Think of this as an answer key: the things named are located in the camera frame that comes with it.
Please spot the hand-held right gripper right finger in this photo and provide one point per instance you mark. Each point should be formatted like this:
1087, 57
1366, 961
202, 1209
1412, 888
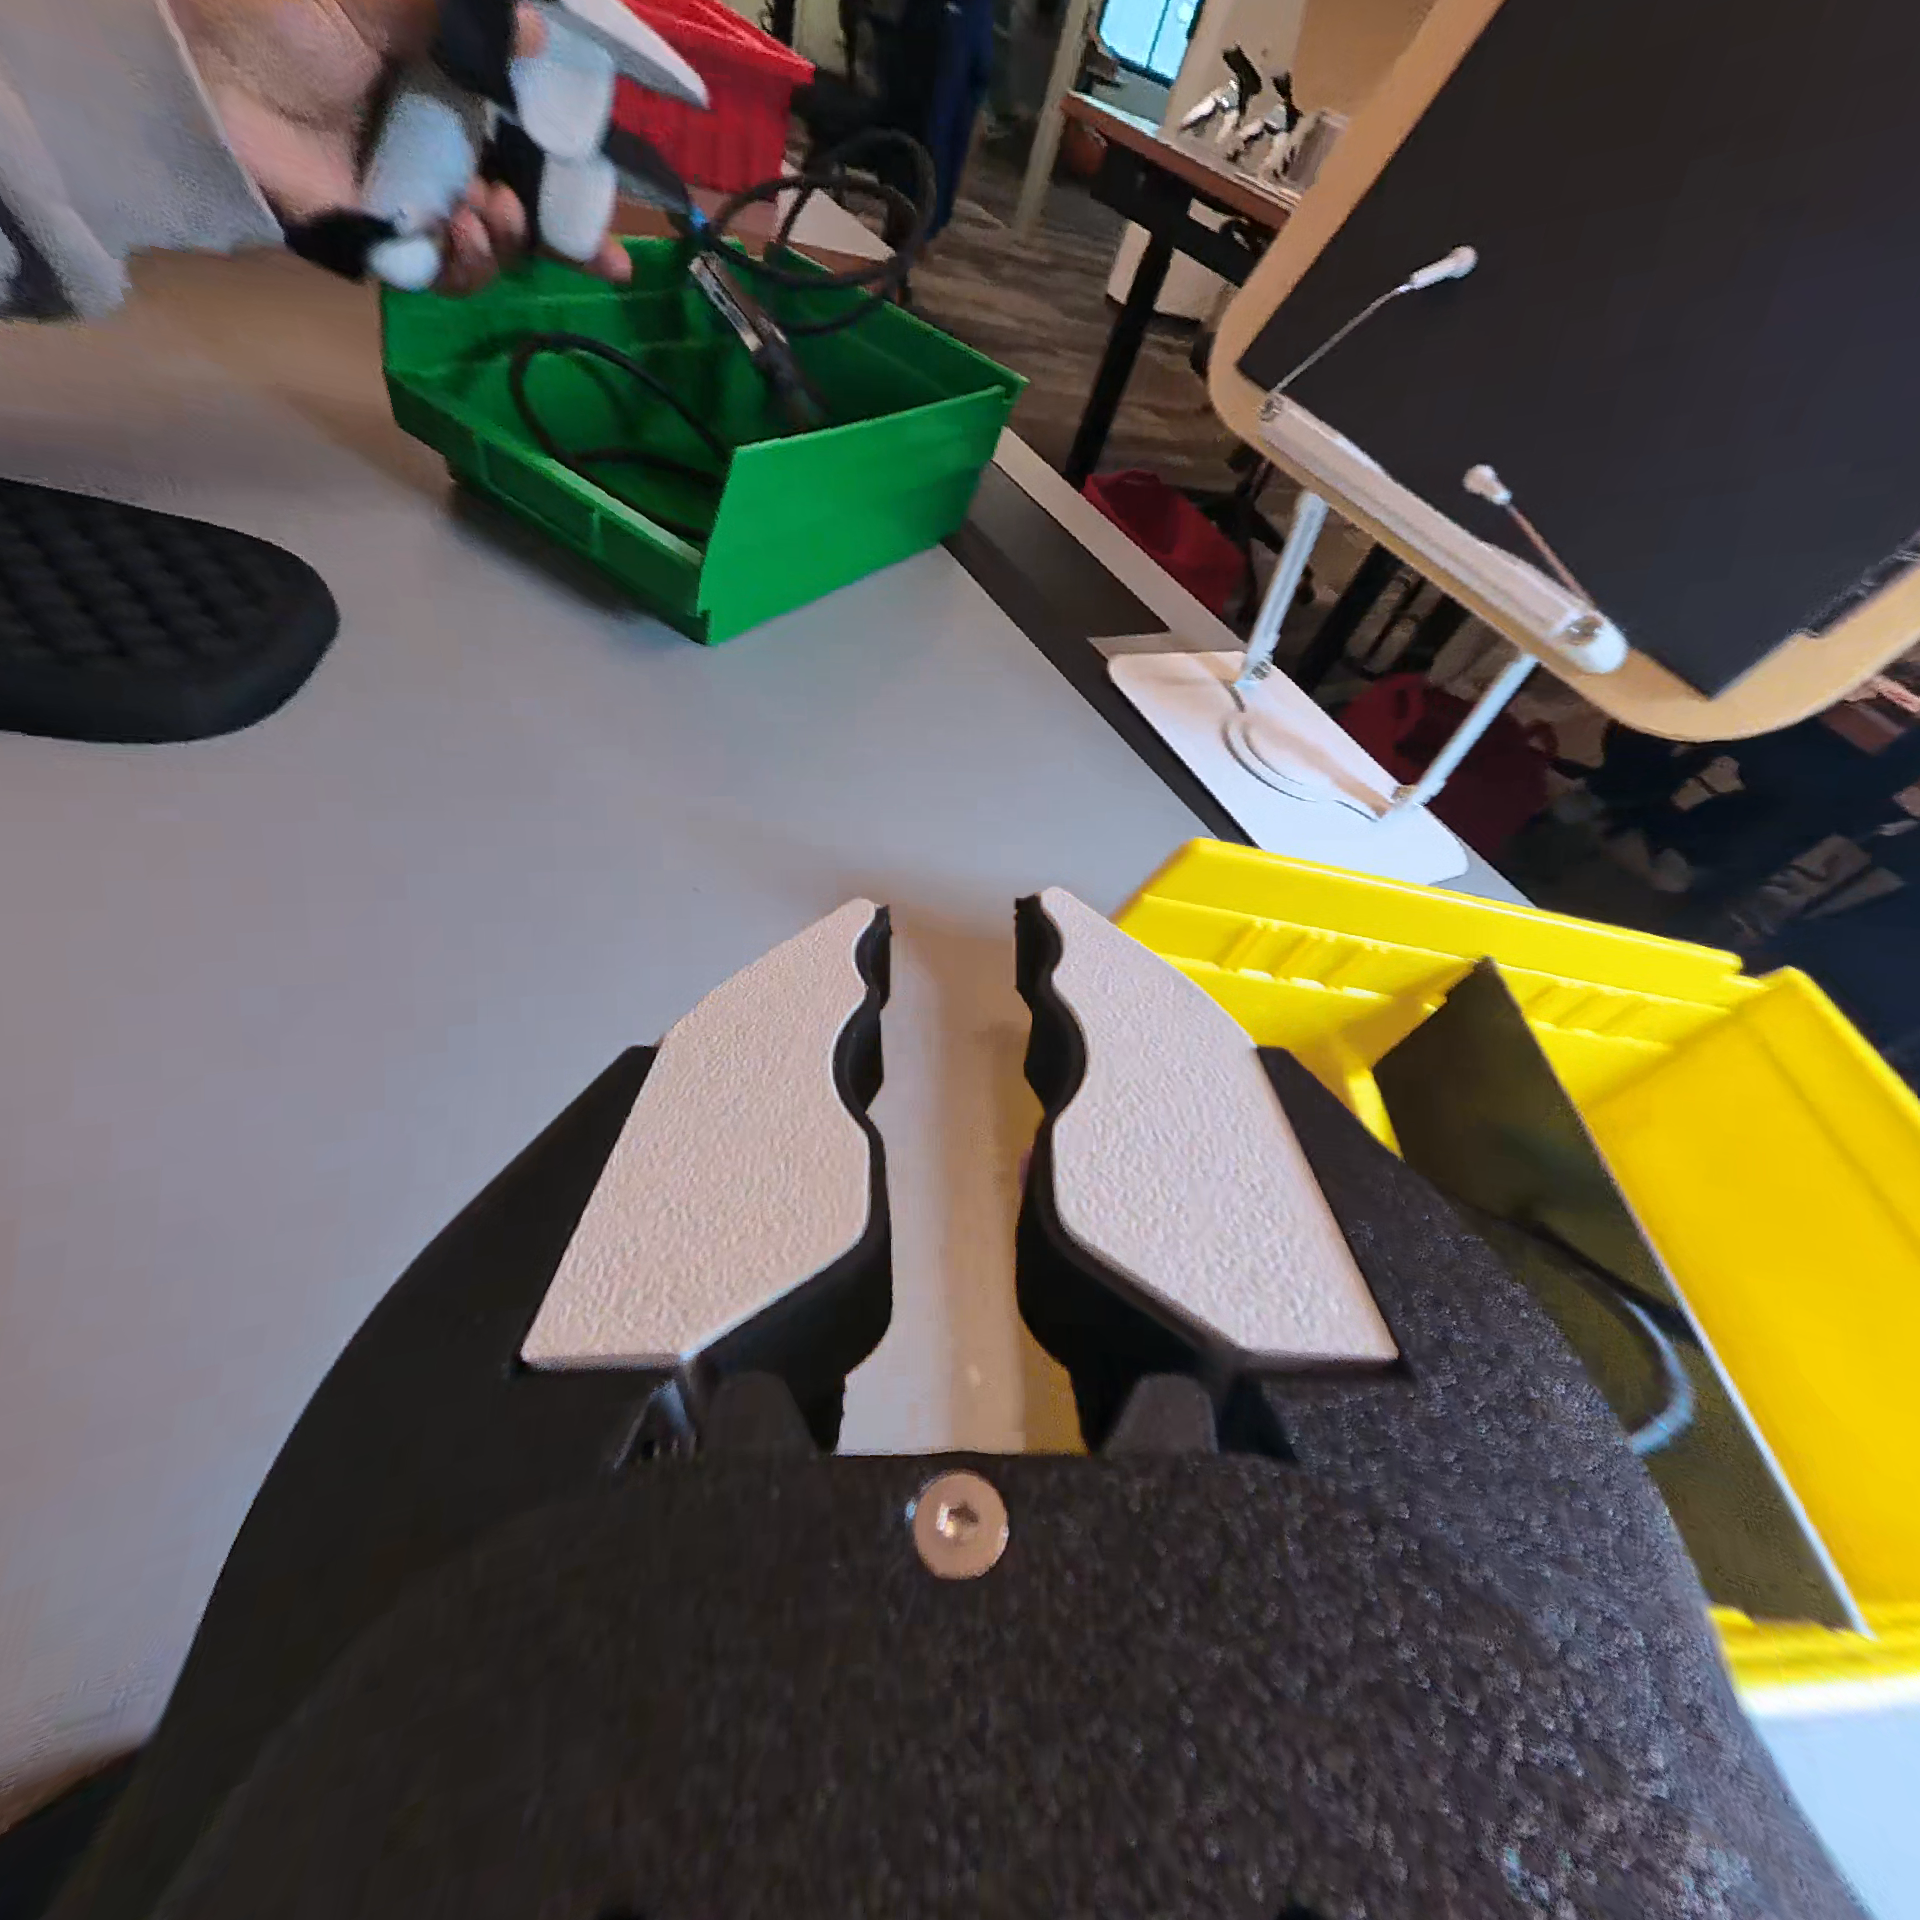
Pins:
1185, 1171

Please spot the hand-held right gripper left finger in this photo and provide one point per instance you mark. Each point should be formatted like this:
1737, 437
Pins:
721, 1171

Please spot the yellow plastic bin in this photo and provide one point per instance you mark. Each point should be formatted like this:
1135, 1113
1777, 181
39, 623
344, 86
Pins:
1769, 1275

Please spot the blue cloth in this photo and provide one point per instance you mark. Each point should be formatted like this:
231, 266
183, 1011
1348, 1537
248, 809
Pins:
961, 89

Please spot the window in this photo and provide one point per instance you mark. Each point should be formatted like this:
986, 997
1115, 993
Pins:
1148, 38

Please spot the green plastic bin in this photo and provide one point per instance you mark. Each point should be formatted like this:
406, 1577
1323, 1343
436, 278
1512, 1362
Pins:
839, 511

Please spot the grey hdmi switch hub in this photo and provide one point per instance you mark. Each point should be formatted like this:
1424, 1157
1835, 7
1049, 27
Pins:
756, 338

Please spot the person's left hand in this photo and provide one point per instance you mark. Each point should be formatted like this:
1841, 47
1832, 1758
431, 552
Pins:
300, 89

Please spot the red bag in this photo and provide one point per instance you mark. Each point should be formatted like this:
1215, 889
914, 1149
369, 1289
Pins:
1440, 750
1161, 539

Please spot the black bin divider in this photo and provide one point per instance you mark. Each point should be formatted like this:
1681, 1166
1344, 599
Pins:
1515, 1142

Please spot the clear stand with tools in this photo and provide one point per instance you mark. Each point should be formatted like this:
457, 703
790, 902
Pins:
1276, 119

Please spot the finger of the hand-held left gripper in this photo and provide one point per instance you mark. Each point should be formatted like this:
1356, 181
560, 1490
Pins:
630, 41
644, 167

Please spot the black textured pad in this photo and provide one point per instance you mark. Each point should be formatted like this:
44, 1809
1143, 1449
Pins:
135, 615

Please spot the white panel stand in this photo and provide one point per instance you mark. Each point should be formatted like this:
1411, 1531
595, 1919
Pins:
1306, 779

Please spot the black panel with wooden rim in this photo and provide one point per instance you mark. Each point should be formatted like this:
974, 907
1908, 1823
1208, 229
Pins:
1651, 301

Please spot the red plastic bin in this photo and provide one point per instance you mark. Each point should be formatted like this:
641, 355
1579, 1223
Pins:
721, 106

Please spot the background desk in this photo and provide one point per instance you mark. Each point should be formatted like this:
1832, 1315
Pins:
1185, 166

